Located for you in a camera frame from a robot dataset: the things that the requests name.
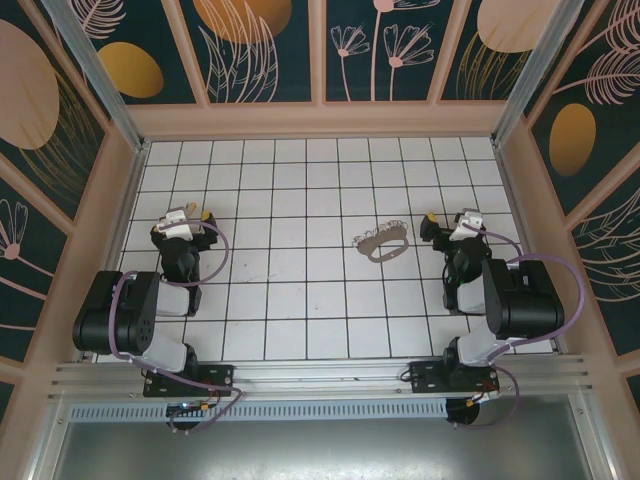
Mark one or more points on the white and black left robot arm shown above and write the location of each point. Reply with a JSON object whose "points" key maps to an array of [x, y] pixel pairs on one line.
{"points": [[110, 310]]}

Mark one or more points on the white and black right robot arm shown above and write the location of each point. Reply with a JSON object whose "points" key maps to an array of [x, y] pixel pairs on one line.
{"points": [[525, 300]]}

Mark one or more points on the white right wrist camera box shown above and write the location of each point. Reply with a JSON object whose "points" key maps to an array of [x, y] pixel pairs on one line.
{"points": [[467, 227]]}

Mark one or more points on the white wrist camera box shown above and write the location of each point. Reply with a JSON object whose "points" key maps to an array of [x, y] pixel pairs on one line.
{"points": [[467, 227], [177, 227]]}

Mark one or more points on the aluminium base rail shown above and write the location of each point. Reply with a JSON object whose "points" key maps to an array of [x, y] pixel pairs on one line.
{"points": [[325, 372]]}

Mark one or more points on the small circuit board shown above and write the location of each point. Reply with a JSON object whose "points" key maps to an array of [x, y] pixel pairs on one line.
{"points": [[190, 406]]}

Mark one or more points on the grey metal sheet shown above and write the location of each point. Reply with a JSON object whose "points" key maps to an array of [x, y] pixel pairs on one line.
{"points": [[325, 450]]}

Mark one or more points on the aluminium frame post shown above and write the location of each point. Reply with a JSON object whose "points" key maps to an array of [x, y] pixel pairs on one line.
{"points": [[531, 75], [98, 75]]}

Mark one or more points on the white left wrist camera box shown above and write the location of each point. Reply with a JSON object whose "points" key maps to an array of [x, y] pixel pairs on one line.
{"points": [[177, 227]]}

